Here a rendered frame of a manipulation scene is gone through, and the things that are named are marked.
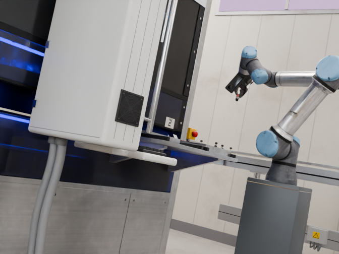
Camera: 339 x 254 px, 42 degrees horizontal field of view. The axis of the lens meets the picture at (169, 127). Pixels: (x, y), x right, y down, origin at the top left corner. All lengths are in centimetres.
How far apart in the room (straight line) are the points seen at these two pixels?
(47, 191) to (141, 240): 97
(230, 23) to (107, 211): 372
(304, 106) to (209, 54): 368
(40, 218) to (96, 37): 74
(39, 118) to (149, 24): 59
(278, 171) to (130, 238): 94
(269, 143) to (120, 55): 82
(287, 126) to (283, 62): 323
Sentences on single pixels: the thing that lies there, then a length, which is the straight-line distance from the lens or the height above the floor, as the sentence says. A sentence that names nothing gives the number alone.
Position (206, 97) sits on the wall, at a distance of 544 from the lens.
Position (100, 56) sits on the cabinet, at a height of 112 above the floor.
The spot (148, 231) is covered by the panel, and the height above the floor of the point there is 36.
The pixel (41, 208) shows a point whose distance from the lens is 185.
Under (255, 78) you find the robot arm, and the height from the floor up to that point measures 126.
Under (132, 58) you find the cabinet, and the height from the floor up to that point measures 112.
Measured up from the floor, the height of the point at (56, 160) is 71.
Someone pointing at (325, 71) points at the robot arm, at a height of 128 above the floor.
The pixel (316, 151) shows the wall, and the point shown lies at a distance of 490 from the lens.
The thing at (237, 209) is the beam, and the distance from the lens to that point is 337.
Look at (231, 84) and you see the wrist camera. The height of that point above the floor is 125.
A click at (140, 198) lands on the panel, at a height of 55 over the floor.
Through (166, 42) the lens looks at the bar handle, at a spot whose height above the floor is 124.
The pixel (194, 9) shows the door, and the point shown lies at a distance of 284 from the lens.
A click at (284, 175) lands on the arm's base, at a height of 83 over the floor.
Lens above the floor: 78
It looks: 5 degrees up
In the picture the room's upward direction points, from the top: 11 degrees clockwise
